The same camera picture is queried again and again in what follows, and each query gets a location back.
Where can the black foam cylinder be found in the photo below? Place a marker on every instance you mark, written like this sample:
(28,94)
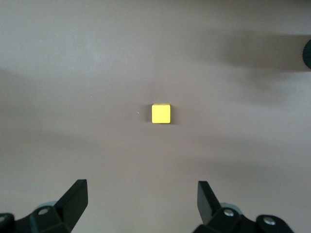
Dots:
(307,54)

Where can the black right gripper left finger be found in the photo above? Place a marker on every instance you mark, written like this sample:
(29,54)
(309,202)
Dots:
(63,213)

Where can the yellow wooden block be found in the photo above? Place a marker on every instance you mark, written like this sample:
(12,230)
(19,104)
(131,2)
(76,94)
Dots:
(160,114)

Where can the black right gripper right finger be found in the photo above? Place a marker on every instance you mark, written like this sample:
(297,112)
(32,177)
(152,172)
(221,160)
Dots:
(218,218)

